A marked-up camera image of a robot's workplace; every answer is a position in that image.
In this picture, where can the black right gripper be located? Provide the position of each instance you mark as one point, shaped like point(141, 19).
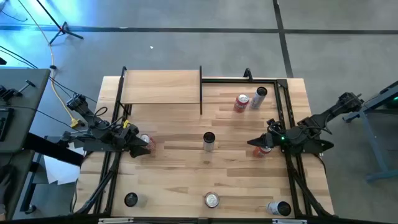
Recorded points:
point(275, 140)

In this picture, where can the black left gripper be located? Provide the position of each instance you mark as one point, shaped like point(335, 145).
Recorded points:
point(122, 143)

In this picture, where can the red Coca-Cola can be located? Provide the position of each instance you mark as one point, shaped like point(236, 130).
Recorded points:
point(151, 143)

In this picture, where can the orange Fanta can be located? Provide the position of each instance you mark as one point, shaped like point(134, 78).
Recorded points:
point(240, 105)

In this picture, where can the tall white blue can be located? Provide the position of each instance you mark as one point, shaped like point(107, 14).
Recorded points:
point(257, 99)

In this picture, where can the tall beige slim can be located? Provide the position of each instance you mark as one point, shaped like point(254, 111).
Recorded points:
point(131, 199)
point(209, 143)

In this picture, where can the red can with white label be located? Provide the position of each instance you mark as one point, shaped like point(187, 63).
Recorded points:
point(211, 199)

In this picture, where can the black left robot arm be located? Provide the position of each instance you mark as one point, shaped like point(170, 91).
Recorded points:
point(85, 112)

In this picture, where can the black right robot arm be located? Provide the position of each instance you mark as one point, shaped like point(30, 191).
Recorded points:
point(326, 114)

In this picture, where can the wooden shelf with black legs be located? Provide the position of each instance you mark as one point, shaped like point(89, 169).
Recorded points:
point(160, 87)

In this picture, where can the short red soda can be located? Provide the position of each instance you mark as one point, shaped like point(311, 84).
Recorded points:
point(259, 152)

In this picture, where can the tall white black can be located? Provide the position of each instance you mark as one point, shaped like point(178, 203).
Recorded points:
point(275, 208)

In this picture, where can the white label strip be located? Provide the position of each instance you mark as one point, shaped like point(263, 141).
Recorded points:
point(115, 220)
point(289, 221)

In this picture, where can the white paper sheet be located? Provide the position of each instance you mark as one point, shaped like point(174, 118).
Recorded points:
point(59, 169)

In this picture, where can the black support beam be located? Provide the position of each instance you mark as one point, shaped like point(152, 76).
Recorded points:
point(40, 144)

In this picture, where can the blue-grey metal table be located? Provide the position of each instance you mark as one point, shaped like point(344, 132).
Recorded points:
point(374, 146)

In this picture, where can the grey desk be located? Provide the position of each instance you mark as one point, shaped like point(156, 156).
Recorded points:
point(28, 93)

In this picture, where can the black keyboard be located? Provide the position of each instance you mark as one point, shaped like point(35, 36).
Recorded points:
point(4, 124)

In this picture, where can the black tripod stand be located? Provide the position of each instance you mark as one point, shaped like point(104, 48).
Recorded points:
point(63, 29)

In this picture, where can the black desk clamp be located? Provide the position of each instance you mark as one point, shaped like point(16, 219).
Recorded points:
point(9, 92)

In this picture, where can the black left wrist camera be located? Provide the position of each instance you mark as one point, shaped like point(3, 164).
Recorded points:
point(129, 128)

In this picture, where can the black camera bracket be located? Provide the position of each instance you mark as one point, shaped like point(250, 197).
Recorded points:
point(247, 74)

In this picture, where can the black aluminium table frame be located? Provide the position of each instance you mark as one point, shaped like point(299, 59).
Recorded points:
point(230, 80)

